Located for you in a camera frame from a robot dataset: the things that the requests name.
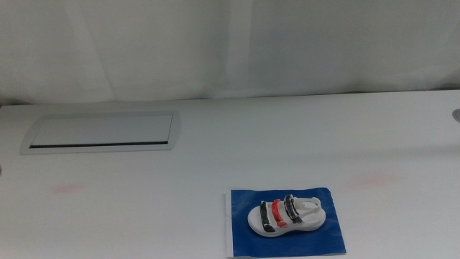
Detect white sandal black red straps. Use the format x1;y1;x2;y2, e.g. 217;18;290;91
247;194;327;238

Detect blue mat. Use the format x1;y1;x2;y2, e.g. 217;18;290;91
224;186;347;259

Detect white curtain backdrop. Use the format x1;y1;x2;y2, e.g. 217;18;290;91
0;0;460;106

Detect grey table cable hatch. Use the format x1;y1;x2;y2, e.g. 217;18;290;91
19;110;183;156

